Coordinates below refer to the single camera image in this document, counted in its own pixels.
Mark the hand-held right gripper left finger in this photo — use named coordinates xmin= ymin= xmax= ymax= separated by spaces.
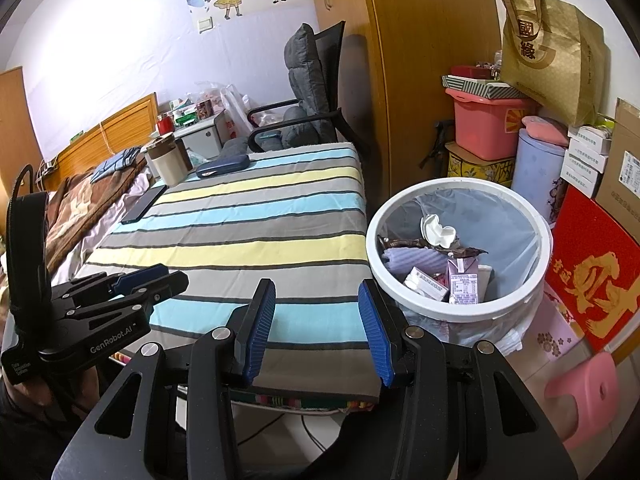
xmin=52 ymin=277 xmax=277 ymax=480

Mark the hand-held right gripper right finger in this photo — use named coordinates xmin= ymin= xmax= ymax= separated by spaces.
xmin=357 ymin=277 xmax=578 ymax=480

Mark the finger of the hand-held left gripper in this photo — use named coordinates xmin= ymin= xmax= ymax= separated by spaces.
xmin=52 ymin=262 xmax=170 ymax=302
xmin=66 ymin=270 xmax=190 ymax=323

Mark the white trash bin clear liner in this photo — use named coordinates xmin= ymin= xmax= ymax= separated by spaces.
xmin=365 ymin=177 xmax=553 ymax=356

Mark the long lavender foam net sleeve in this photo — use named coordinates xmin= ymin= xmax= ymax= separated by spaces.
xmin=387 ymin=247 xmax=448 ymax=281

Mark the brown candy wrapper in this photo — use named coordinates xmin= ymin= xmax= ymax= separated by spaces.
xmin=377 ymin=234 xmax=426 ymax=252

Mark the lavender drink carton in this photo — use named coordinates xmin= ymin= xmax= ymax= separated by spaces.
xmin=446 ymin=255 xmax=483 ymax=305

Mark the large white paper tub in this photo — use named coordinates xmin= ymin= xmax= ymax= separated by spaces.
xmin=477 ymin=264 xmax=497 ymax=303

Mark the black smartphone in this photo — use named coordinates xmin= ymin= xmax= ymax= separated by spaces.
xmin=120 ymin=184 xmax=168 ymax=226

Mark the multicoloured woven cloth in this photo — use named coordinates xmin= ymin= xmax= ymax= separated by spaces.
xmin=235 ymin=391 xmax=382 ymax=413

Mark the striped tablecloth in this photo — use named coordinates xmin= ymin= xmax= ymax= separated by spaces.
xmin=82 ymin=142 xmax=383 ymax=396

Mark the brown patterned blanket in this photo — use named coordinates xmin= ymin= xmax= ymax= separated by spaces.
xmin=42 ymin=157 xmax=151 ymax=261

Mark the blue plaid cloth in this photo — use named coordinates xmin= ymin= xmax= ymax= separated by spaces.
xmin=90 ymin=146 xmax=143 ymax=183

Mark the beige brown-band pitcher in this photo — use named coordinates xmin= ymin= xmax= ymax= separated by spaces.
xmin=145 ymin=132 xmax=193 ymax=188

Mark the navy pencil case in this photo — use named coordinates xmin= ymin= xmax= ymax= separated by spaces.
xmin=195 ymin=154 xmax=251 ymax=180

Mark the wooden bed headboard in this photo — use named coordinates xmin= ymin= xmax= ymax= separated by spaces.
xmin=42 ymin=92 xmax=158 ymax=176

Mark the grey white nightstand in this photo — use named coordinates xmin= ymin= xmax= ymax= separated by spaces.
xmin=172 ymin=110 xmax=226 ymax=161

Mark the grey seat cushion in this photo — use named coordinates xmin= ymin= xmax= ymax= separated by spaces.
xmin=220 ymin=138 xmax=251 ymax=161

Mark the pink floral paper bag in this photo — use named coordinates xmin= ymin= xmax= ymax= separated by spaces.
xmin=530 ymin=282 xmax=586 ymax=363

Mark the clear plastic snack bag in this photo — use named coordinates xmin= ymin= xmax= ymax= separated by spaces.
xmin=192 ymin=82 xmax=226 ymax=121

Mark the white plastic bag red print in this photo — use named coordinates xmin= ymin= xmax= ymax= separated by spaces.
xmin=220 ymin=85 xmax=253 ymax=143

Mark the wooden door panel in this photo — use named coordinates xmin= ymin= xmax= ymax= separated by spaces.
xmin=0 ymin=67 xmax=45 ymax=196

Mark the yellow tin box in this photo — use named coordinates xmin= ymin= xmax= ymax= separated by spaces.
xmin=445 ymin=141 xmax=517 ymax=191

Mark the pink plastic stool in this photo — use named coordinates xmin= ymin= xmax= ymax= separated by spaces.
xmin=545 ymin=351 xmax=621 ymax=451

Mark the red gold gift box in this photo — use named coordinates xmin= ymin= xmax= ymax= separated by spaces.
xmin=544 ymin=185 xmax=640 ymax=356

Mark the lavender plastic barrel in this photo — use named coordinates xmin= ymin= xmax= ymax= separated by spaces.
xmin=511 ymin=130 xmax=571 ymax=226

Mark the pink plastic bucket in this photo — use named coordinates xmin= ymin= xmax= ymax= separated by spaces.
xmin=445 ymin=87 xmax=541 ymax=163

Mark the small white box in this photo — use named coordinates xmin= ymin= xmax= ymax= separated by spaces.
xmin=567 ymin=126 xmax=613 ymax=155
xmin=566 ymin=146 xmax=609 ymax=170
xmin=562 ymin=160 xmax=606 ymax=183
xmin=560 ymin=174 xmax=602 ymax=199

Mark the grey quilted chair cushion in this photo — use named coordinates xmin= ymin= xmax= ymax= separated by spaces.
xmin=250 ymin=22 xmax=341 ymax=153

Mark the pink lid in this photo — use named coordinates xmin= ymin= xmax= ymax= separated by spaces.
xmin=520 ymin=115 xmax=572 ymax=142

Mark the striped edge gift box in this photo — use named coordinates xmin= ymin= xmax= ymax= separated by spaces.
xmin=441 ymin=64 xmax=543 ymax=102

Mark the wooden wardrobe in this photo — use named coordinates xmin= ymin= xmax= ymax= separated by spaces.
xmin=306 ymin=0 xmax=503 ymax=201

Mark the grey cushioned chair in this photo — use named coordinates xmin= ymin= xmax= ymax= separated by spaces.
xmin=247 ymin=20 xmax=373 ymax=156

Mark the brown cardboard box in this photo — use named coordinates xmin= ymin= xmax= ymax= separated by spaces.
xmin=594 ymin=97 xmax=640 ymax=236

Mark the gold paper bag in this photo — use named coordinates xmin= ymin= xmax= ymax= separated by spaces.
xmin=497 ymin=0 xmax=611 ymax=128

